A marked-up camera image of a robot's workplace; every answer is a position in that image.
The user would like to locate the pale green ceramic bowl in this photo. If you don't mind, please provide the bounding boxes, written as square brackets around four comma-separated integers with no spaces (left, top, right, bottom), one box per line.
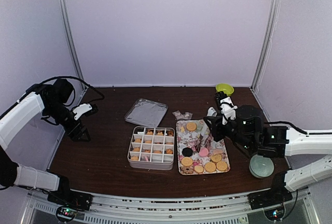
[249,155,274,179]

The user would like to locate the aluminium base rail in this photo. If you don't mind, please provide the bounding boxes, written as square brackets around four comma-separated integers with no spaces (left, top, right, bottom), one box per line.
[19,188,321,223]

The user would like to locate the silver serving tongs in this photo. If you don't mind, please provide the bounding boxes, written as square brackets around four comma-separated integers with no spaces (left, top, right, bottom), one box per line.
[195,128,214,152]

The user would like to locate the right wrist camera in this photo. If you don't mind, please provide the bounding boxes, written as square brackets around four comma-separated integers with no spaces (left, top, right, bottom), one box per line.
[236,105,264,135]

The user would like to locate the floral rectangular tray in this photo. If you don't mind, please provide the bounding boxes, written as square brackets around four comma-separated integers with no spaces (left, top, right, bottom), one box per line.
[176,119,230,176]

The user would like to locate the lime green bowl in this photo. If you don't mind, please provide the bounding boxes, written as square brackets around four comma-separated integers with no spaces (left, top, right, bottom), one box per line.
[215,83,234,96]

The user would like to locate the black sandwich cookie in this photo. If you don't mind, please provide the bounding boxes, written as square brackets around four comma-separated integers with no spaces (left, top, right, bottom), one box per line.
[182,147,193,157]

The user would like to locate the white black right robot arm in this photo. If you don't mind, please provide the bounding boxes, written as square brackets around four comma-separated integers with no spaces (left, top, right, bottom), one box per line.
[203,116,331,209]

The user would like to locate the round tan perforated biscuit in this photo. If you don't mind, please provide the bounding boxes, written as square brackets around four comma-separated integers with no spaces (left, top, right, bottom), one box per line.
[186,122,197,132]

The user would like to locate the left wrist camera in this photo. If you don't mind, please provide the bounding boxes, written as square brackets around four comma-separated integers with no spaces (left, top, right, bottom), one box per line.
[71,103,99,120]

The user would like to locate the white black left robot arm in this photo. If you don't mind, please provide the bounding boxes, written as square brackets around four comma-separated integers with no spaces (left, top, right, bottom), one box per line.
[1,76,98,207]

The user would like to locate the flower shaped brown cookie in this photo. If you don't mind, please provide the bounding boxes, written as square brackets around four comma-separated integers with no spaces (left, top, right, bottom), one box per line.
[181,166,193,174]

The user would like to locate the grey divided cookie tin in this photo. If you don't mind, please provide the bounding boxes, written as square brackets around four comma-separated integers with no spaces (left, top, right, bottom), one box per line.
[127,127,175,171]

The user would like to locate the silver tin lid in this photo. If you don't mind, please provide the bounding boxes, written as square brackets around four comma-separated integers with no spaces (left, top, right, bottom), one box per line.
[124,99,168,127]

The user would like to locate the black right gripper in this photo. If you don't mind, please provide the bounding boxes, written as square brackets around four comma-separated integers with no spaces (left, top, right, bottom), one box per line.
[203,113,254,152]

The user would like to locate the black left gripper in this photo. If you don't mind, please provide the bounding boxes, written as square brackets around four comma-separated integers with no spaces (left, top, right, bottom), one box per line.
[45,101,90,142]

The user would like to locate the clear printed cookie wrappers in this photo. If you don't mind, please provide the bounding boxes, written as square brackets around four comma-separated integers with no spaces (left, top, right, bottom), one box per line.
[172,110,192,120]

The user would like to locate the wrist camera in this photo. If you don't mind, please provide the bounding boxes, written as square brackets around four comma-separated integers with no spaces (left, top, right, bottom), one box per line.
[71,103,99,120]
[236,105,264,135]

